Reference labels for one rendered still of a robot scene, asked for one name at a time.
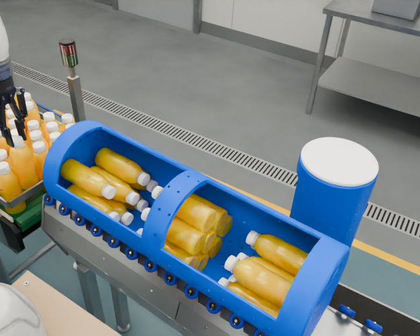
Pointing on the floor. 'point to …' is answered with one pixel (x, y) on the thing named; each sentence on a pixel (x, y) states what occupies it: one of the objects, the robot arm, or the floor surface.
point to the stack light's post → (76, 99)
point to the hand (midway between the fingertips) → (14, 133)
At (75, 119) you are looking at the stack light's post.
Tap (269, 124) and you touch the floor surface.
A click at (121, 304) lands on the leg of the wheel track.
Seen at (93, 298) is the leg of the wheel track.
